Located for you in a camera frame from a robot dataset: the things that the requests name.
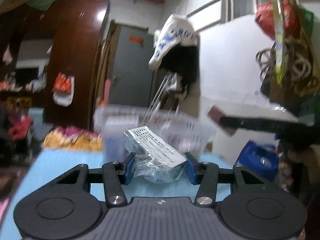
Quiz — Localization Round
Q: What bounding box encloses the yellow pink blanket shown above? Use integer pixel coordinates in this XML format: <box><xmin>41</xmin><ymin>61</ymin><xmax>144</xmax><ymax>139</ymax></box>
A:
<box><xmin>43</xmin><ymin>126</ymin><xmax>103</xmax><ymax>152</ymax></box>

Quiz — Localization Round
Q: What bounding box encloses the dark red wooden wardrobe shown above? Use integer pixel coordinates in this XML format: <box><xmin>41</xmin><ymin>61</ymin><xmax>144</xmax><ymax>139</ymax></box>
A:
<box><xmin>0</xmin><ymin>0</ymin><xmax>111</xmax><ymax>131</ymax></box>

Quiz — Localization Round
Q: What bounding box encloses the white plastic laundry basket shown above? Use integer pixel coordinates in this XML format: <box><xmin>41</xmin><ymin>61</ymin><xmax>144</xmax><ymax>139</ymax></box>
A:
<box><xmin>93</xmin><ymin>105</ymin><xmax>216</xmax><ymax>162</ymax></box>

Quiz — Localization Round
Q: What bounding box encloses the silver printed box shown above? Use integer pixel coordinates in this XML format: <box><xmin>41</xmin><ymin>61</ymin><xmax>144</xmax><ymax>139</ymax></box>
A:
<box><xmin>124</xmin><ymin>126</ymin><xmax>187</xmax><ymax>184</ymax></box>

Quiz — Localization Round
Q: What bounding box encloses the black hanging garment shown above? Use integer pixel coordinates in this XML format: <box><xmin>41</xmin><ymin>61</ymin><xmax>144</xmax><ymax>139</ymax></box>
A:
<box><xmin>159</xmin><ymin>44</ymin><xmax>199</xmax><ymax>94</ymax></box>

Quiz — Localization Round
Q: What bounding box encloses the dark maroon small box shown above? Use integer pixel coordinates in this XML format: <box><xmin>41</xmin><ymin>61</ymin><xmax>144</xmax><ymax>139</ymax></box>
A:
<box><xmin>207</xmin><ymin>105</ymin><xmax>237</xmax><ymax>137</ymax></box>

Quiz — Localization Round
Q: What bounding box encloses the white cloth with blue letters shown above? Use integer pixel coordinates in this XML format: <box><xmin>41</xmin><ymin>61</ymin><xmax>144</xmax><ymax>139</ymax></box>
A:
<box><xmin>149</xmin><ymin>14</ymin><xmax>198</xmax><ymax>70</ymax></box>

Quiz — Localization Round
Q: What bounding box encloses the orange white plastic bag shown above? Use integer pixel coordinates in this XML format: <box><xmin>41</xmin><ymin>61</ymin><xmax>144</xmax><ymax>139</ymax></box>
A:
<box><xmin>52</xmin><ymin>73</ymin><xmax>74</xmax><ymax>107</ymax></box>

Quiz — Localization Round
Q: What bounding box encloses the red hanging bag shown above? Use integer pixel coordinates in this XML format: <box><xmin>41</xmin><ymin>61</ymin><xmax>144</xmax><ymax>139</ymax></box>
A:
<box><xmin>254</xmin><ymin>0</ymin><xmax>301</xmax><ymax>41</ymax></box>

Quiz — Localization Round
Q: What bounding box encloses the grey metal door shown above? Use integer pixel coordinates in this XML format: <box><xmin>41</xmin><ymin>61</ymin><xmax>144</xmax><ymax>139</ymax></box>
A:
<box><xmin>108</xmin><ymin>27</ymin><xmax>153</xmax><ymax>107</ymax></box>

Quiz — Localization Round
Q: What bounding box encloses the blue shopping bag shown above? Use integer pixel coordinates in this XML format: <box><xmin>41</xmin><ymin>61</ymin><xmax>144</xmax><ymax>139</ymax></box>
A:
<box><xmin>235</xmin><ymin>140</ymin><xmax>279</xmax><ymax>181</ymax></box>

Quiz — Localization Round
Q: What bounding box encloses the coiled rope bundle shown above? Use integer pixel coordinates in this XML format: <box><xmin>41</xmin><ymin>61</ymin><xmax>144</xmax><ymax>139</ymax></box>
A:
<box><xmin>255</xmin><ymin>39</ymin><xmax>315</xmax><ymax>91</ymax></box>

